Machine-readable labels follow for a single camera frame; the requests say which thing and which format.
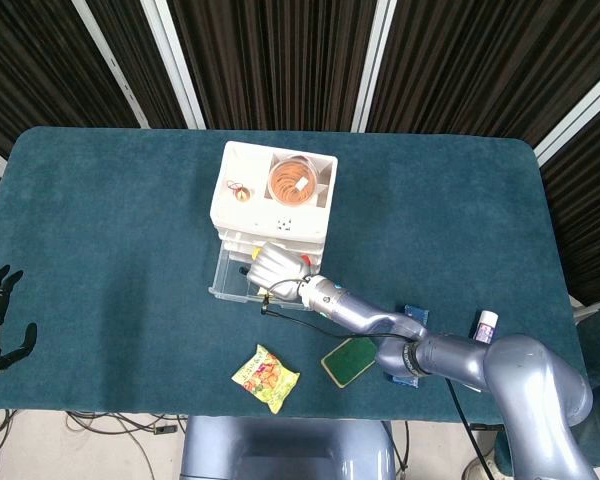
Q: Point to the clear lowest cabinet drawer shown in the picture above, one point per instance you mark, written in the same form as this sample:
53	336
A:
227	280

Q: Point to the black bracket under table edge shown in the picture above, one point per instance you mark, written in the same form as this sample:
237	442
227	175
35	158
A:
485	427

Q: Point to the jar of orange rubber bands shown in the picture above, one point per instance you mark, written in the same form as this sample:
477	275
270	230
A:
291	181

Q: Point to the white frame post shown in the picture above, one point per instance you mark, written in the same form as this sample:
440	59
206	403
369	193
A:
172	60
375	65
580	115
112	65

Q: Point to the blue-grey robot torso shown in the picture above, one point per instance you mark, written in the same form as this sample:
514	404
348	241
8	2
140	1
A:
280	450

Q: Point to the right robot arm silver-blue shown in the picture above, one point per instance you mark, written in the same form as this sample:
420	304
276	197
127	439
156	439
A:
520	370

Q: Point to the small white die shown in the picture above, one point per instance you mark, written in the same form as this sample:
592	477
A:
284	223

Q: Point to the teal table cloth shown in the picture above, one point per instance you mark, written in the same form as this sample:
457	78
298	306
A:
130	250

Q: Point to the green and yellow sponge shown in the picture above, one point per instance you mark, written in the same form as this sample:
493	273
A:
347	360

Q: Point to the dark blue printed box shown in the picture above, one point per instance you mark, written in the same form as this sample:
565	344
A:
416	311

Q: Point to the clear middle cabinet drawer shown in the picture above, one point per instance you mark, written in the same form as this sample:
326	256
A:
235	252

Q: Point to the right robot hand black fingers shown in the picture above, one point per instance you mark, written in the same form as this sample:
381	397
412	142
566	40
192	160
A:
277	270

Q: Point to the yellow snack packet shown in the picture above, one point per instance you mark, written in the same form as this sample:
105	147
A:
265	377

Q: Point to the white plastic drawer cabinet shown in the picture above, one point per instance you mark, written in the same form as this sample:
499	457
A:
240	215

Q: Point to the purple and white tube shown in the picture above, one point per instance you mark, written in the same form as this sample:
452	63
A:
486	327

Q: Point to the clear highest cabinet drawer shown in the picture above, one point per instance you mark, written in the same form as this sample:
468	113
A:
240	235

